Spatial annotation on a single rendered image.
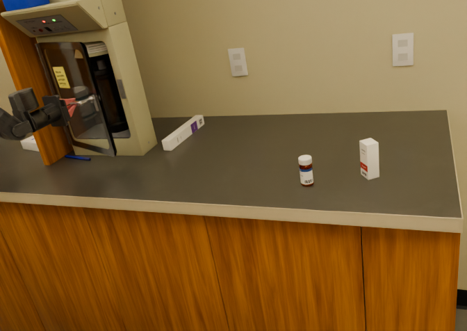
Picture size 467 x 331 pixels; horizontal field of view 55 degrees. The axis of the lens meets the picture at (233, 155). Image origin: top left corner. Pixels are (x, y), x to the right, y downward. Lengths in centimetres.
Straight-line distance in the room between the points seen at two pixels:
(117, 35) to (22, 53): 38
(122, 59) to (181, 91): 47
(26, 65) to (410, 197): 136
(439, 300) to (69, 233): 120
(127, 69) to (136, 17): 44
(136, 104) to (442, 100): 111
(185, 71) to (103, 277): 90
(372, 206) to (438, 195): 17
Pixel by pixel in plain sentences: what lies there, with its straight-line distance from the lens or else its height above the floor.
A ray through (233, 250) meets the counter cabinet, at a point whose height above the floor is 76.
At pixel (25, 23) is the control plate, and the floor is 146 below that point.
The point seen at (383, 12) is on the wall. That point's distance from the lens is 171.
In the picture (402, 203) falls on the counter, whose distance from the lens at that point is 119.
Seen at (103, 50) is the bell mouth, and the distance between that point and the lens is 167.
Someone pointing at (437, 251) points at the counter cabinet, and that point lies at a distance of 123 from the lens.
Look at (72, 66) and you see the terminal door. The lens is 160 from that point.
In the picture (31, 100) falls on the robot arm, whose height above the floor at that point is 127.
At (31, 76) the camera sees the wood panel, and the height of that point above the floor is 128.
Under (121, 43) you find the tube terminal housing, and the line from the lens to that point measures 162.
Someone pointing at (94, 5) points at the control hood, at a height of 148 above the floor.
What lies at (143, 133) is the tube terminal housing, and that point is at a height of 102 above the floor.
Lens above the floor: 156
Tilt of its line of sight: 24 degrees down
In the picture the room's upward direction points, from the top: 10 degrees counter-clockwise
